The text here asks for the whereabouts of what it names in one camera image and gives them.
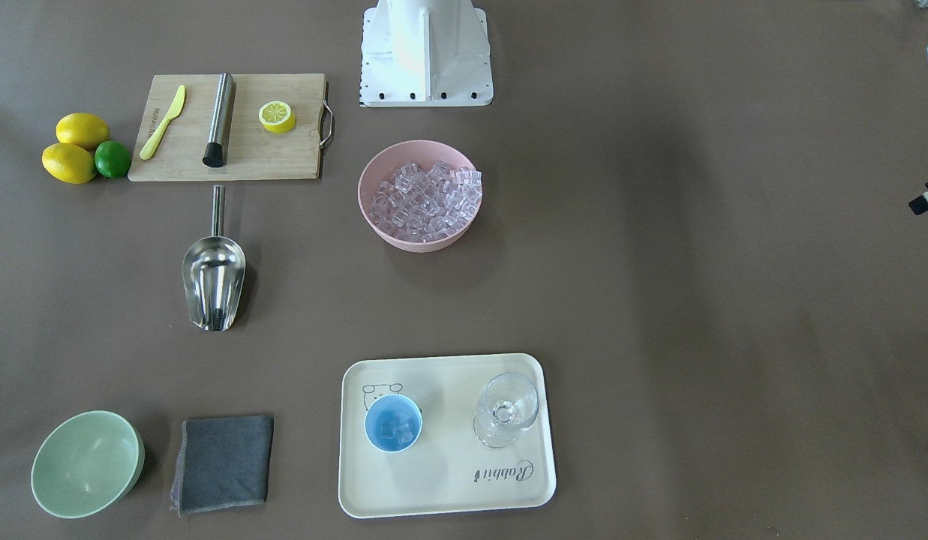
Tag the stainless steel ice scoop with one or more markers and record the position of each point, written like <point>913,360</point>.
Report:
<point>213,273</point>

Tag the pile of clear ice cubes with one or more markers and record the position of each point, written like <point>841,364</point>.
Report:
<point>423,206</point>

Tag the blue cup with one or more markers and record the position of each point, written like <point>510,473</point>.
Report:
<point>393,423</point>

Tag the clear wine glass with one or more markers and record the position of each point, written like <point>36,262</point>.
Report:
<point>506,409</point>

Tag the pink bowl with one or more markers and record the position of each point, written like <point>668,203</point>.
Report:
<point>423,152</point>

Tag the cream serving tray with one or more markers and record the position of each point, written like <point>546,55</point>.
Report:
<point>447,469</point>

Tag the half lemon slice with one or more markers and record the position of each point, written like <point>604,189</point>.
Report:
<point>277,117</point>

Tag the bamboo cutting board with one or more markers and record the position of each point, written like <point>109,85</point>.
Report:
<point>253,153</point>

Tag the steel muddler black tip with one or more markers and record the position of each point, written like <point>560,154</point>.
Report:
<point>215,152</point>

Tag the grey folded cloth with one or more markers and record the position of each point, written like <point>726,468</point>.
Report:
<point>222,463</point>

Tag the yellow plastic knife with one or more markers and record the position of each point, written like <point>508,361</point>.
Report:
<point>173,112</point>

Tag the green lime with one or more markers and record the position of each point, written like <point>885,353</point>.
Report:
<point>112,159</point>

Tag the upper yellow lemon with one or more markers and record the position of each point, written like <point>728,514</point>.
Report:
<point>86,130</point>

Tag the yellow lemon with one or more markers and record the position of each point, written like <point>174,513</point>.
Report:
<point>70,163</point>
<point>86,130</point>

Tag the lower yellow lemon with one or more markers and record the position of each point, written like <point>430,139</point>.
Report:
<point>70,163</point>

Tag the green bowl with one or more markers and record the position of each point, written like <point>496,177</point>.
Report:
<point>86,464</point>

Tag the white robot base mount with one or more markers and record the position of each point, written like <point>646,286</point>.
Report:
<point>425,54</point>

